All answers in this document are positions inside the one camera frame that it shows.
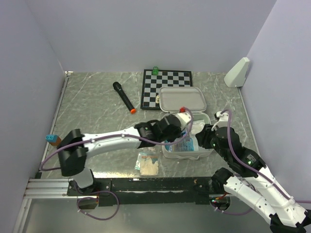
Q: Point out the white chess piece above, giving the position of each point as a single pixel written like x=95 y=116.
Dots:
x=157 y=100

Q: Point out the white wall mounted device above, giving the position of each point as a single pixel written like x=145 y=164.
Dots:
x=237 y=75

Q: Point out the green toy on chessboard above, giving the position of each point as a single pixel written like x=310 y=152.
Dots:
x=155 y=71

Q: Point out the white gauze packet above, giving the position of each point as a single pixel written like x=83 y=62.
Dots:
x=197 y=126

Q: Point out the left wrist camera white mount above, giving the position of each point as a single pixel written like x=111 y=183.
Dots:
x=184 y=116

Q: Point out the black white chessboard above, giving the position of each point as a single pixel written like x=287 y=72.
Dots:
x=151 y=85

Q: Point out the aluminium frame rail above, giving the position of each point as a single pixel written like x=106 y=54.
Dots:
x=43 y=188

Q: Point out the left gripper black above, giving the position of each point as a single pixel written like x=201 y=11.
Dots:
x=178 y=132

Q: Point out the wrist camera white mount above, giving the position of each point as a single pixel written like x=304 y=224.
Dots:
x=221 y=120
x=184 y=116

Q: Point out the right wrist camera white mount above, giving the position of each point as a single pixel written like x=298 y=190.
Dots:
x=221 y=120

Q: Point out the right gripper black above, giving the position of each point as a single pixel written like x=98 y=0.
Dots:
x=202 y=137

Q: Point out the grey medicine kit case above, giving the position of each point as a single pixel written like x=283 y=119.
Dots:
x=188 y=104

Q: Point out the black microphone orange end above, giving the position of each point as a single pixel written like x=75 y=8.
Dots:
x=118 y=88

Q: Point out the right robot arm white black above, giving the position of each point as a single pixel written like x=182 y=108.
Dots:
x=249 y=179

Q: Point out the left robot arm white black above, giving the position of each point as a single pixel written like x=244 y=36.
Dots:
x=77 y=147

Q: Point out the blue printed plastic bag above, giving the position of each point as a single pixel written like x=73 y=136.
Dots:
x=190 y=143

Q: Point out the blue brown toy block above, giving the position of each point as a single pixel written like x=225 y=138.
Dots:
x=53 y=139

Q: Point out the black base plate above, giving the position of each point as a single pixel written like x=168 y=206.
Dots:
x=154 y=190

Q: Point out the bag of latex gloves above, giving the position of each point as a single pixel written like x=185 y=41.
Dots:
x=147 y=163

